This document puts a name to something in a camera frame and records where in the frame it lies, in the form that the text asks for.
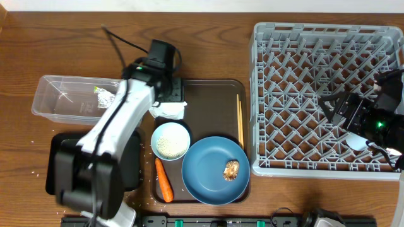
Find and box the clear plastic bin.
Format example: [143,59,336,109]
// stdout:
[32,75,121,125]

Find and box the brown serving tray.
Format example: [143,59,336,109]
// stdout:
[151,79,246,204]

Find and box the light blue rice bowl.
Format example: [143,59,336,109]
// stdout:
[150,122,191,161]

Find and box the black rail at table edge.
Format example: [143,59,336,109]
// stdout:
[60,216,377,227]

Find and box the black tray bin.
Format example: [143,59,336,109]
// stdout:
[45,131,141,195]

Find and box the orange carrot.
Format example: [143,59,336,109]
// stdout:
[155,158,174,203]

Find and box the grey dishwasher rack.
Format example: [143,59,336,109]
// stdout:
[249,22,403,181]

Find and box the wooden chopstick right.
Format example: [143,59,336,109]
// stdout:
[239,101,244,150]

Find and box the blue plate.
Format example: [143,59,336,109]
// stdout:
[182,136,250,206]

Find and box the silver foil snack wrapper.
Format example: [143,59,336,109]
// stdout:
[93,86,116,109]

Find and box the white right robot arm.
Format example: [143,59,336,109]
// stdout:
[318,69,403,226]

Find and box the light blue cup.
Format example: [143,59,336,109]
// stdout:
[345,132,368,151]

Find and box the white napkin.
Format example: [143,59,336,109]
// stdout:
[149,102,187,120]

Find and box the wooden chopstick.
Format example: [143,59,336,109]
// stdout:
[239,101,244,150]
[236,94,241,146]

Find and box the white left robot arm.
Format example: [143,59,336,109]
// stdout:
[45,58,184,226]

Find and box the wooden chopstick left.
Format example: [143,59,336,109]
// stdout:
[236,94,241,146]

